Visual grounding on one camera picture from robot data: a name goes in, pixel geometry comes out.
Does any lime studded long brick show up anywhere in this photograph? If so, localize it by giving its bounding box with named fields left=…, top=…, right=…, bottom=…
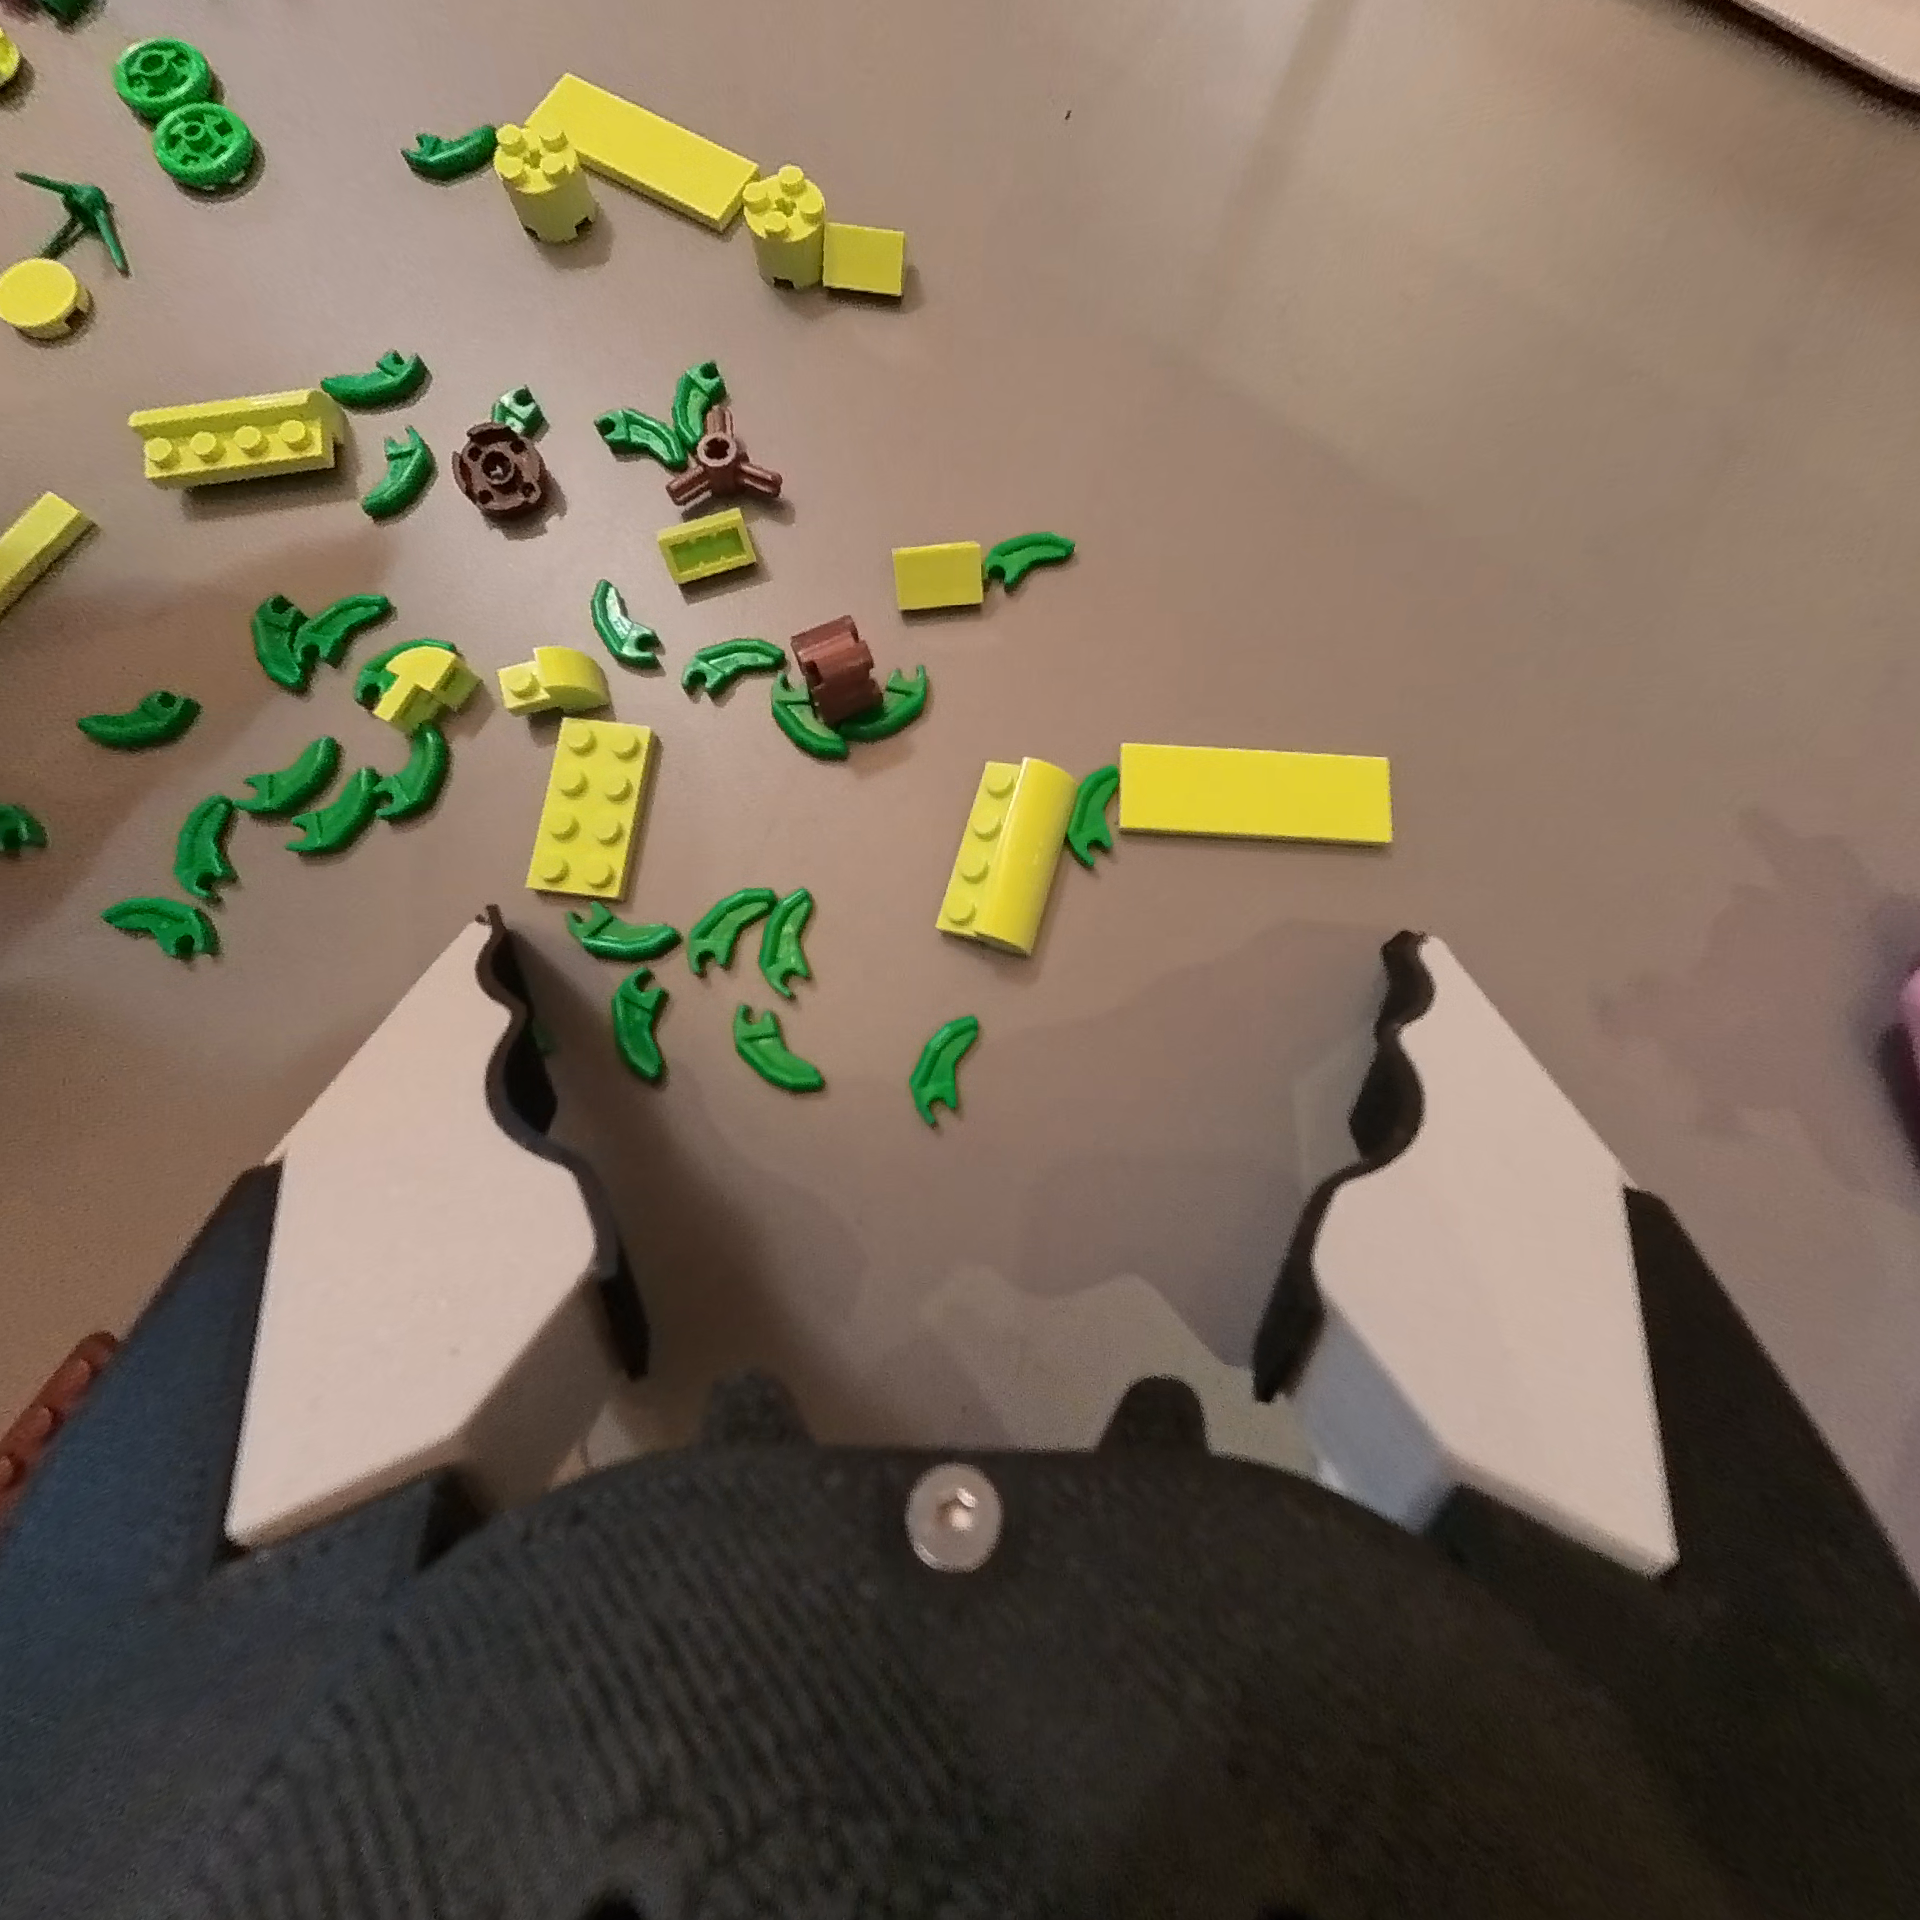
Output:
left=131, top=391, right=352, bottom=487

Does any green wheel piece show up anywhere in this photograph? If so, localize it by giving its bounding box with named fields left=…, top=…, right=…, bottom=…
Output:
left=114, top=36, right=214, bottom=118
left=154, top=102, right=266, bottom=197

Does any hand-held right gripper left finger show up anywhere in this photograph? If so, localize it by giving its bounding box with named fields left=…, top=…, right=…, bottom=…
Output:
left=222, top=903, right=654, bottom=1559

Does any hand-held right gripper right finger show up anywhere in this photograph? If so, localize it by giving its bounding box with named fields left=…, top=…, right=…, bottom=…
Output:
left=1253, top=931, right=1683, bottom=1581

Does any lime large flat tile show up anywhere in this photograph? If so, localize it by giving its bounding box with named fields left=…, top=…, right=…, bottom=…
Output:
left=1117, top=742, right=1394, bottom=847

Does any green stem piece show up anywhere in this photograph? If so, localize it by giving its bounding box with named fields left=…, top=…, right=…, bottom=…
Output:
left=16, top=172, right=134, bottom=279

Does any brown clip brick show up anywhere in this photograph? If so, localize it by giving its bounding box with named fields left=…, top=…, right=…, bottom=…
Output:
left=791, top=612, right=880, bottom=722

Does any lime round brick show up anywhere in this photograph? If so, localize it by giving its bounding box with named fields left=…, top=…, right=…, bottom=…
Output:
left=743, top=164, right=832, bottom=290
left=495, top=124, right=598, bottom=242

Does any lime round tile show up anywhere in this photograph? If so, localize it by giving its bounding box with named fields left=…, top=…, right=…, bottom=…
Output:
left=0, top=259, right=92, bottom=341

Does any lime quarter round piece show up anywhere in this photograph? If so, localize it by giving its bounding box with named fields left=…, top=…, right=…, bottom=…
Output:
left=372, top=642, right=483, bottom=731

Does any lime large curved brick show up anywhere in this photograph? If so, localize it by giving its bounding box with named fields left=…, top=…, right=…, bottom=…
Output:
left=934, top=756, right=1082, bottom=960

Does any lime studded flat plate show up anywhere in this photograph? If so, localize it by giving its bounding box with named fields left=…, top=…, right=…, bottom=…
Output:
left=526, top=717, right=660, bottom=901

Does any scatter of green leaf pieces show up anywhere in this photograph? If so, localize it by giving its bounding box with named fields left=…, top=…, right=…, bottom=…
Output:
left=0, top=118, right=1078, bottom=1128

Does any lime small curved slope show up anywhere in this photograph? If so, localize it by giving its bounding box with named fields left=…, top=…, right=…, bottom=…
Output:
left=499, top=645, right=610, bottom=720

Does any lime long flat tile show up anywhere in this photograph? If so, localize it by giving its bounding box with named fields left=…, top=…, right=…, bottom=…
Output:
left=520, top=71, right=758, bottom=231

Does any lime upturned small tile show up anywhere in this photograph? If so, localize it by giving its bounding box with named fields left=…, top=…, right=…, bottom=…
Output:
left=655, top=509, right=756, bottom=592

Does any brown round piece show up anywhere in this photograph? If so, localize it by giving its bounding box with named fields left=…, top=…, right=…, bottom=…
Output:
left=453, top=423, right=556, bottom=531

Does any reddish brown studded plate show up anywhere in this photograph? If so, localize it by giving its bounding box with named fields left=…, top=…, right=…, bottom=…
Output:
left=0, top=1328, right=119, bottom=1507

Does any lime narrow tile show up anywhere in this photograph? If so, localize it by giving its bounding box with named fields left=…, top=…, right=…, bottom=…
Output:
left=0, top=492, right=96, bottom=618

